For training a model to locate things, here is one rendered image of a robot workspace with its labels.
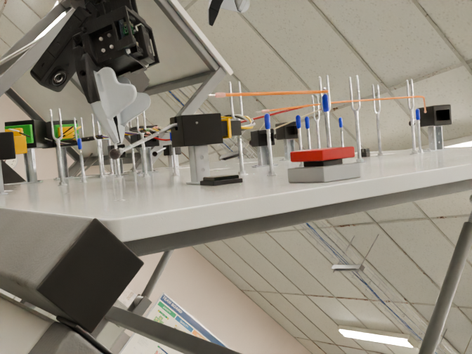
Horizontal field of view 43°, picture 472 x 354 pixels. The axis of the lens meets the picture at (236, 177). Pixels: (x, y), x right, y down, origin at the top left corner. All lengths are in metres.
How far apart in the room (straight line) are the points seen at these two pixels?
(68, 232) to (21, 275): 0.05
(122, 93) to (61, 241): 0.32
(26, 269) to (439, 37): 3.27
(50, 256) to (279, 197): 0.20
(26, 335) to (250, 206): 0.21
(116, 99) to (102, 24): 0.09
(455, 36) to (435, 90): 0.46
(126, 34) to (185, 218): 0.35
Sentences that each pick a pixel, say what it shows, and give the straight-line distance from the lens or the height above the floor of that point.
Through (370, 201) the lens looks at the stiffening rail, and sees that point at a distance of 0.83.
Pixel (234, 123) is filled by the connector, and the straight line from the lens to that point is 0.80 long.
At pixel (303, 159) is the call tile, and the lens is 0.64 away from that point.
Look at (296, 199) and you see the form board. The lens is 0.55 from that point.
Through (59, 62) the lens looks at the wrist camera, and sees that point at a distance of 0.82.
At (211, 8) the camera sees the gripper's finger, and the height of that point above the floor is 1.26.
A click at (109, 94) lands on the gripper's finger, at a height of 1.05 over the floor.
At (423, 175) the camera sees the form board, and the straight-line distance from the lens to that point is 0.69.
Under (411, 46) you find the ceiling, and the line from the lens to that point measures 3.72.
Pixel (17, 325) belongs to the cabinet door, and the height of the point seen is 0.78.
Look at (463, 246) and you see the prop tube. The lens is 1.04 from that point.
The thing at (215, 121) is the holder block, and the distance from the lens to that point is 0.78.
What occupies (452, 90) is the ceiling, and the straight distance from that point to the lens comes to 3.83.
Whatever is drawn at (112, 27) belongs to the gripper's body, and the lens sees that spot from 0.77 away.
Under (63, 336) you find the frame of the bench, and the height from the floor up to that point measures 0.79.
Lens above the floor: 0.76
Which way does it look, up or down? 24 degrees up
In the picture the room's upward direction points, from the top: 36 degrees clockwise
